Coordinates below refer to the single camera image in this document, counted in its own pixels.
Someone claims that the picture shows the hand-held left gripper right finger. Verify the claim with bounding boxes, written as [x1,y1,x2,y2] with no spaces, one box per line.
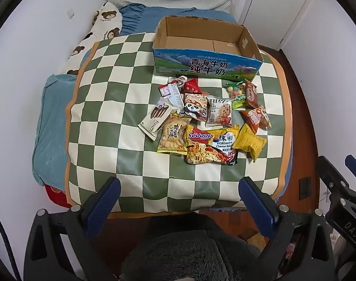
[238,177,335,281]

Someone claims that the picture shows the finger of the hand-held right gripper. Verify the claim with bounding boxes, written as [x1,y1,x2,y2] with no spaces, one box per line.
[316,156,351,195]
[344,154,356,184]

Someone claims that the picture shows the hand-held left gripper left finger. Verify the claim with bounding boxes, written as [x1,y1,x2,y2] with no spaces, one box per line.
[25,177,122,281]

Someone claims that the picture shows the plain yellow snack packet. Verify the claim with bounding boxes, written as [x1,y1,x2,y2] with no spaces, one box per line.
[232,124,268,162]

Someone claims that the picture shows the yellow instant noodle packet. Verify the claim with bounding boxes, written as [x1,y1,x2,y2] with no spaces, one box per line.
[185,124,240,166]

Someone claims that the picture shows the orange panda snack packet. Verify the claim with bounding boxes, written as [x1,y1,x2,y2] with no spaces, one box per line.
[239,105,272,133]

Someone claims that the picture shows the white wafer stick packet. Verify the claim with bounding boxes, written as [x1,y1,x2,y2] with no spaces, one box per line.
[137,98,174,141]

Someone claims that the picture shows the yellow biscuit packet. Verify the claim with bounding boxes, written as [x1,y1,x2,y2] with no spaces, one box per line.
[157,114,193,155]

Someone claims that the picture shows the white cookie packet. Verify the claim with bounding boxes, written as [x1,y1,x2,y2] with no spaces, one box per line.
[206,95,233,126]

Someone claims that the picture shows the brown snack packet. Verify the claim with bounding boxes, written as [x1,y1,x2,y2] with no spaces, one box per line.
[244,80,259,109]

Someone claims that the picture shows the colourful candy bag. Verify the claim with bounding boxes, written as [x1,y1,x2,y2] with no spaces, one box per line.
[224,81,249,110]

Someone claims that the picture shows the beige panda snack packet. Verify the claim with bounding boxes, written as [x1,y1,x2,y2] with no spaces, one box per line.
[179,93,210,120]

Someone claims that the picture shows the red white snack packet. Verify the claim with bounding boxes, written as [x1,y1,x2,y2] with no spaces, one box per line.
[158,81,186,107]

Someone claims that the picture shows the red triangular snack packet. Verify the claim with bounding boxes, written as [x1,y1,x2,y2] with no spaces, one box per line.
[183,78,206,96]

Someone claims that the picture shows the blue printed cardboard box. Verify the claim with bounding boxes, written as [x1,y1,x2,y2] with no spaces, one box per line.
[152,16,264,81]

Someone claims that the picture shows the small black floor object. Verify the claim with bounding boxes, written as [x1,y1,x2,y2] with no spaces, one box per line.
[299,176,312,201]

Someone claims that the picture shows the green white checkered mat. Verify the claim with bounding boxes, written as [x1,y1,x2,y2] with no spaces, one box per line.
[65,32,292,213]

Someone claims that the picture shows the red cushion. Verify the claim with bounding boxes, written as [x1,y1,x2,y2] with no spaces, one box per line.
[44,184,73,208]

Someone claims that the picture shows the grey fluffy pants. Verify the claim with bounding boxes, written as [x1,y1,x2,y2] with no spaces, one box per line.
[119,212,263,281]

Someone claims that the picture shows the blue pillow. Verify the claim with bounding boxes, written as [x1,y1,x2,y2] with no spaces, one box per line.
[33,74,79,186]

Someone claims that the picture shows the white door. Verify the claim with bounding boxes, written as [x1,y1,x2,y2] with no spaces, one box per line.
[239,0,319,47]

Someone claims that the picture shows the bear print pillow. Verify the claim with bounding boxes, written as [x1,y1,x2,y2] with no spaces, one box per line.
[65,1,123,77]

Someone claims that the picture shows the blue bed sheet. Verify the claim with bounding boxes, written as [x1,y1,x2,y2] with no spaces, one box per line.
[80,3,292,200]

